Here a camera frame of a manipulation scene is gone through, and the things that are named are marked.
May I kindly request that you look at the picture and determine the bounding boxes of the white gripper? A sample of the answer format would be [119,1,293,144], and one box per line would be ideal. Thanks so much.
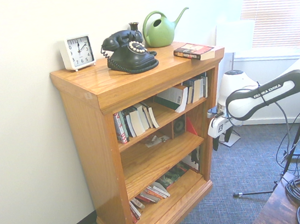
[205,111,237,152]

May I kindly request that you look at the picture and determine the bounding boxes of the thick red black paperback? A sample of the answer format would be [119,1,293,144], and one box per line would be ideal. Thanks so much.
[172,39,219,65]

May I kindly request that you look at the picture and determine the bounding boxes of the red folder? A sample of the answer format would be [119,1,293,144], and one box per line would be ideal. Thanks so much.
[184,116,199,139]

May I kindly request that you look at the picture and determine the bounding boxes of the white black figure book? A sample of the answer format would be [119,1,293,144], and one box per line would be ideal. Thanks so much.
[180,146,203,175]

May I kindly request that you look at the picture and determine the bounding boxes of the small dark round speaker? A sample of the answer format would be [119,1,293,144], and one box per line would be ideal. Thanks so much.
[171,114,189,137]

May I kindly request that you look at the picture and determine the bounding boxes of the brown cover paperback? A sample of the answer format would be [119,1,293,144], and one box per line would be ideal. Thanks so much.
[189,77,203,103]

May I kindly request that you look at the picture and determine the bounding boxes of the dark green flat book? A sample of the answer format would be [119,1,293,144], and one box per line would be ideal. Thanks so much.
[153,164,191,191]

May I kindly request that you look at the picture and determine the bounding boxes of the loose printed papers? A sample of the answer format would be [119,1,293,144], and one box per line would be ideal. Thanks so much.
[143,132,172,148]

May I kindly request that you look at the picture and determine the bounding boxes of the black Couple Next Door book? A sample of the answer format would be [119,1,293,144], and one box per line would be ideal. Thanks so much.
[153,84,193,117]

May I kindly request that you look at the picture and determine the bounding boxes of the dark cover white paperback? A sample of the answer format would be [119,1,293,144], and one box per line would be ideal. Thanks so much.
[144,100,161,130]

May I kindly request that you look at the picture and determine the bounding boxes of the white pages paperback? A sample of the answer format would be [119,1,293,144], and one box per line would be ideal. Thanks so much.
[135,101,155,132]

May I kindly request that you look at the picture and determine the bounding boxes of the white red leaning book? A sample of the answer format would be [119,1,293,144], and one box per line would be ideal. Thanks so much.
[145,180,172,201]

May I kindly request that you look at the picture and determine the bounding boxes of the thick cream pages book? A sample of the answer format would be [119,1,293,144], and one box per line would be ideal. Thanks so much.
[123,104,148,139]

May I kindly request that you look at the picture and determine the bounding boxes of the orange spine leaning book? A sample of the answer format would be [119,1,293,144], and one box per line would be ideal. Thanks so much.
[134,186,163,206]

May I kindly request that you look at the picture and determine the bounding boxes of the dark green cover book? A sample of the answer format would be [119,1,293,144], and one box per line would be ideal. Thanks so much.
[120,108,135,141]

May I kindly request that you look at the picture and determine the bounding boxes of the red white spine book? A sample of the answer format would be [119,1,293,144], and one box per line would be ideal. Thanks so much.
[112,111,131,146]

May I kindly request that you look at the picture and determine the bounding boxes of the white shade floor lamp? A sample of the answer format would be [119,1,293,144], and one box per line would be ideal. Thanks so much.
[204,18,271,148]

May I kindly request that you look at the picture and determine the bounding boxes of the white grey leaning book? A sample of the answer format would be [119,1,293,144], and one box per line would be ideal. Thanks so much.
[129,204,143,224]

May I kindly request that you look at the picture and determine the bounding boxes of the green watering can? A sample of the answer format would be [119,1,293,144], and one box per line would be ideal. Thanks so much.
[140,6,194,50]

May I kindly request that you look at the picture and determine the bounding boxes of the black rotary telephone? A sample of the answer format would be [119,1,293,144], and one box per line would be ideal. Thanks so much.
[97,26,161,78]

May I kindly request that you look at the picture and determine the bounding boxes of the wooden bookshelf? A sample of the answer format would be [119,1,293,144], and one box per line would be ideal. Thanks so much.
[47,35,248,224]

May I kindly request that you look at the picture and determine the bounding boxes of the black vase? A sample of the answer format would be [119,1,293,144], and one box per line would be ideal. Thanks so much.
[128,21,143,42]

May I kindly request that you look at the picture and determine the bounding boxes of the white square alarm clock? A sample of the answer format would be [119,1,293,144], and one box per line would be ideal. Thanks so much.
[57,33,98,74]

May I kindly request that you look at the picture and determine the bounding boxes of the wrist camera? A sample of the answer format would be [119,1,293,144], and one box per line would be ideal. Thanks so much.
[206,106,222,119]

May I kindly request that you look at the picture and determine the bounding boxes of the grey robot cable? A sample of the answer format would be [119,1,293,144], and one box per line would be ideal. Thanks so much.
[256,76,300,164]

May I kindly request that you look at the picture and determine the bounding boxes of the black camera tripod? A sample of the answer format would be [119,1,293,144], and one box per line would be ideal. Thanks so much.
[220,89,300,199]

